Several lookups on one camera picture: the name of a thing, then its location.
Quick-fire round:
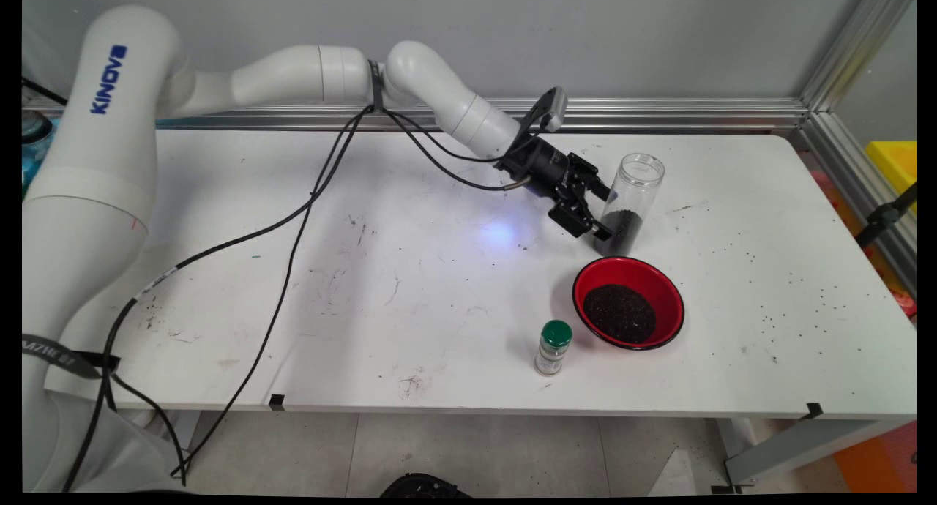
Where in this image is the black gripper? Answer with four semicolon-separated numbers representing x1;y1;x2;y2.
500;134;616;242

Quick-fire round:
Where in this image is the black seeds pile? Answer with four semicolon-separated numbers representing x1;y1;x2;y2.
597;209;645;257
583;284;657;345

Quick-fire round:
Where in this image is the clear plastic jar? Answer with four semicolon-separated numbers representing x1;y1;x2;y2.
593;152;665;257

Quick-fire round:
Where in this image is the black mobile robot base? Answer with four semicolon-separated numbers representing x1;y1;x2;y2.
379;473;473;500

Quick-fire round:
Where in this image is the red bowl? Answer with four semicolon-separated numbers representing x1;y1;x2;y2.
572;256;686;351

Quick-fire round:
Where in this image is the green capped spice bottle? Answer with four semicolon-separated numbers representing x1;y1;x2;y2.
534;320;573;377

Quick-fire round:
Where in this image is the black clamp rod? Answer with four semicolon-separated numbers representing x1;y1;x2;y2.
855;183;917;248

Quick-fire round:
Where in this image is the yellow plastic block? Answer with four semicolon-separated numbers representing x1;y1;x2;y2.
866;141;917;217

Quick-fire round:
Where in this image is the grey table leg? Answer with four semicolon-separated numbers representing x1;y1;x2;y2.
725;417;905;487

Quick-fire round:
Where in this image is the orange floor item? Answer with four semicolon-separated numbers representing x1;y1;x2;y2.
835;421;917;493

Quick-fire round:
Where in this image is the clear blue water bottle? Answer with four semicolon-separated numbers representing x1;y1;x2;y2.
22;111;56;197

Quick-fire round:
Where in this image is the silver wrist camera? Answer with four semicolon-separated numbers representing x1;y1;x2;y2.
545;86;570;134

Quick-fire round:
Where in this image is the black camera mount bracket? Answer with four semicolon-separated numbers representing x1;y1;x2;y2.
516;89;557;151

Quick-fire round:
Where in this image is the long aluminium frame rail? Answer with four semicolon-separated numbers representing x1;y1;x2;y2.
22;95;810;134

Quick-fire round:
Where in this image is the aluminium side rail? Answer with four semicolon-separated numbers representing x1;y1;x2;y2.
791;110;917;301

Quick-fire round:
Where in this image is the plain black cable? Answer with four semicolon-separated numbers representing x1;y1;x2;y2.
170;106;513;485

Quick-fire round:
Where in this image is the aluminium frame post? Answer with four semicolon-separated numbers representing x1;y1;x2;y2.
799;0;916;114

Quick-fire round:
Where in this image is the black cable with white label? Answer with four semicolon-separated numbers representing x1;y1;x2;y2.
62;106;524;491

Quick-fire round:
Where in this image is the thin black cable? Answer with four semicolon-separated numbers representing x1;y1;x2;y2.
22;77;68;105

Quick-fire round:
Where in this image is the grey printed strap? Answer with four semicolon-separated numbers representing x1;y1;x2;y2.
22;334;122;380

